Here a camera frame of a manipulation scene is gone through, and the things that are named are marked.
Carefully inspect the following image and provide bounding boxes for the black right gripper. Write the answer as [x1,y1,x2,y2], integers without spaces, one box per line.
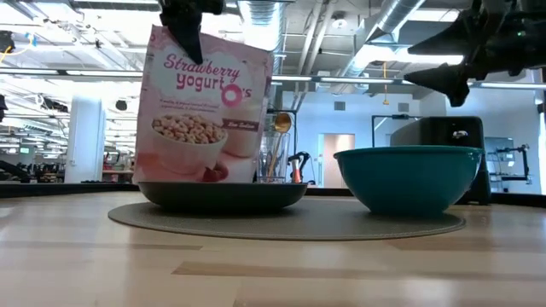
[403,0,520,108]

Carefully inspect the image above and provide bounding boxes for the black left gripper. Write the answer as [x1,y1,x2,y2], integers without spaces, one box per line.
[158,0,225,66]

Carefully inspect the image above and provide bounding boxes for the pink strawberry yogurt cereal box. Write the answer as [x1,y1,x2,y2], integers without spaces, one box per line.
[131,24,275,184]

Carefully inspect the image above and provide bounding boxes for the gold spoon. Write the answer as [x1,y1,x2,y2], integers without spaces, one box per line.
[266,111,293,180]

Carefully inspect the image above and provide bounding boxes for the black toaster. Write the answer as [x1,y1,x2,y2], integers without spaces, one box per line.
[390,115,493,206]

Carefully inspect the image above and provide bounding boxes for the teal bowl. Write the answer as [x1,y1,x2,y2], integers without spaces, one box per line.
[333,145,485,215]

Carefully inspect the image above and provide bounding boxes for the white pillar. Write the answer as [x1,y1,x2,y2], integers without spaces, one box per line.
[63,96,107,184]

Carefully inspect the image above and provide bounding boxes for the pale door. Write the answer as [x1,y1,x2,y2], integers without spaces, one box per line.
[322,133,356,188]

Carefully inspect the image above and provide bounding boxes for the clear drinking glass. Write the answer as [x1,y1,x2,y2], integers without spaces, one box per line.
[256,130,292,184]

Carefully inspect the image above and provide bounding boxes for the dark grey plate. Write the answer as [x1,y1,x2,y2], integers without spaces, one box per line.
[136,181,309,214]

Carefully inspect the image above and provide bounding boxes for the orange and black tool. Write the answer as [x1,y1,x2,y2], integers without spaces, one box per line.
[288,151,316,185]

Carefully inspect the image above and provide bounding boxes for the round grey placemat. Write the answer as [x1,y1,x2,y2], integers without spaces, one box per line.
[107,198,467,242]

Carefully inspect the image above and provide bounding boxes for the yellow hanging cord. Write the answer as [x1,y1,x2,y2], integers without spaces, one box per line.
[381,61,391,107]

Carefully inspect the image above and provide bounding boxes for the silver ventilation duct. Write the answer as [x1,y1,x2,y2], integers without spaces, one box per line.
[340,0,427,84]

